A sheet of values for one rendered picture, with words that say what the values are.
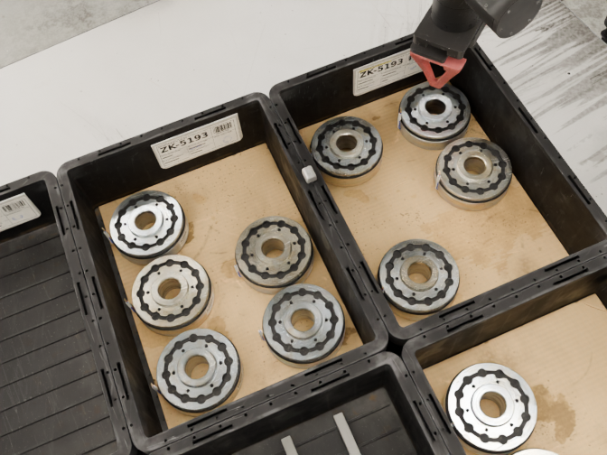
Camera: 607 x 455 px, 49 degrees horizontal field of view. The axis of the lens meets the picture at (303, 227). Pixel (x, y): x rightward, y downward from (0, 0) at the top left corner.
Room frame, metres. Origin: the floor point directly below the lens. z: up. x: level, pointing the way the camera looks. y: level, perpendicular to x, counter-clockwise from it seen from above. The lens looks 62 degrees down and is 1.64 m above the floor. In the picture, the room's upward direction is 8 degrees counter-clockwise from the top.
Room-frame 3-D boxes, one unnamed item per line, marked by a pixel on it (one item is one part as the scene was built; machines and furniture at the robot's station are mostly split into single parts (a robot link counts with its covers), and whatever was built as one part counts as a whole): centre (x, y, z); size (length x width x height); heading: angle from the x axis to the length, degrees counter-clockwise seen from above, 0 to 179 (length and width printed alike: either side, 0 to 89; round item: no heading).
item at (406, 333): (0.45, -0.17, 0.92); 0.40 x 0.30 x 0.02; 16
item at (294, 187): (0.36, 0.12, 0.87); 0.40 x 0.30 x 0.11; 16
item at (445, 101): (0.57, -0.21, 0.86); 0.05 x 0.05 x 0.01
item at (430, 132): (0.57, -0.21, 0.86); 0.10 x 0.10 x 0.01
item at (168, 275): (0.34, 0.18, 0.86); 0.05 x 0.05 x 0.01
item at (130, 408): (0.36, 0.12, 0.92); 0.40 x 0.30 x 0.02; 16
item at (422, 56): (0.56, -0.21, 0.99); 0.07 x 0.07 x 0.09; 54
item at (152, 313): (0.34, 0.18, 0.86); 0.10 x 0.10 x 0.01
